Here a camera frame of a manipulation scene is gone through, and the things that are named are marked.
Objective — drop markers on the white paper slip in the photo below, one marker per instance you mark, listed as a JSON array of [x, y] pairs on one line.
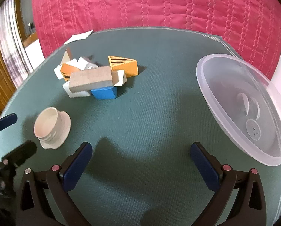
[[80, 37]]

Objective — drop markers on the wooden furniture edge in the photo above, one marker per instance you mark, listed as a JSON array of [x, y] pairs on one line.
[[31, 41]]

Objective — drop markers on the cream wooden block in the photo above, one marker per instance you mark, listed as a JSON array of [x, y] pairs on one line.
[[119, 76]]

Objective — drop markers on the blue block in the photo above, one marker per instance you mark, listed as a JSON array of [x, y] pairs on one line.
[[104, 93]]

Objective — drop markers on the cream plastic cup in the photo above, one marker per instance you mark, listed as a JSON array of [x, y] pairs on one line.
[[48, 122]]

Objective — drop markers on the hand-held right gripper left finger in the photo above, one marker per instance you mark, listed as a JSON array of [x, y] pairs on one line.
[[76, 167]]

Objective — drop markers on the plain wooden rectangular block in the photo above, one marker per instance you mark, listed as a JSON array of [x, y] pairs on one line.
[[91, 78]]

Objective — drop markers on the orange striped triangle block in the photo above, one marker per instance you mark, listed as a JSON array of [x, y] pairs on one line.
[[128, 69]]

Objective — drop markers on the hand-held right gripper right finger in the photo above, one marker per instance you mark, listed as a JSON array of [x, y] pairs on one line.
[[204, 167]]

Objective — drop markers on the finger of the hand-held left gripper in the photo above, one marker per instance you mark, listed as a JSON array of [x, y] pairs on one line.
[[20, 152], [6, 122]]

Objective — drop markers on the white sheer curtain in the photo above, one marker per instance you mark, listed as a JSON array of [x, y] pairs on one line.
[[13, 40]]

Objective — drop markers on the red quilted blanket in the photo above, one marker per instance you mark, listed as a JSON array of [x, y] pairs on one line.
[[154, 4]]

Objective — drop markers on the clear plastic bowl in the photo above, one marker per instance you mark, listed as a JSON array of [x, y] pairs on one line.
[[225, 94]]

